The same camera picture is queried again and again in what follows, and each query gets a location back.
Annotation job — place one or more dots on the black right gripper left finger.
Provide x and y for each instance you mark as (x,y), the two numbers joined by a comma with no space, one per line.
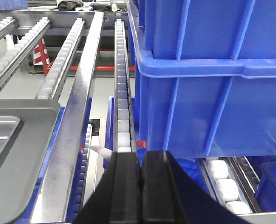
(116,199)

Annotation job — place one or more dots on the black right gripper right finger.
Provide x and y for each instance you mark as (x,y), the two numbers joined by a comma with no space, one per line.
(170,196)

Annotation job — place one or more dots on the silver metal tray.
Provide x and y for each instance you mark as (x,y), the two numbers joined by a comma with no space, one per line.
(21,162)

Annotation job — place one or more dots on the blue bin under tray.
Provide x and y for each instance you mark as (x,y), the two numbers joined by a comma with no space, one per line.
(58,192)

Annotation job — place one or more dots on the large blue plastic crate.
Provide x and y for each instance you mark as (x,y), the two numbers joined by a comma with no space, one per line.
(204,107)

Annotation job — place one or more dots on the small blue bin lower right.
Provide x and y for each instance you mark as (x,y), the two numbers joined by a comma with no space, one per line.
(265,194)

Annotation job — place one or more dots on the metal roller conveyor rack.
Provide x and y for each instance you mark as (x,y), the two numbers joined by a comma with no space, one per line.
(107,74)

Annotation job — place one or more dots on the red white striped barrier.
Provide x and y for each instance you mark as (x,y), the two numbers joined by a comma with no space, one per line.
(41,56)

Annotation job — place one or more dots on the upper stacked blue crate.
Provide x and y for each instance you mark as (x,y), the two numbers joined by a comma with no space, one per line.
(209,29)

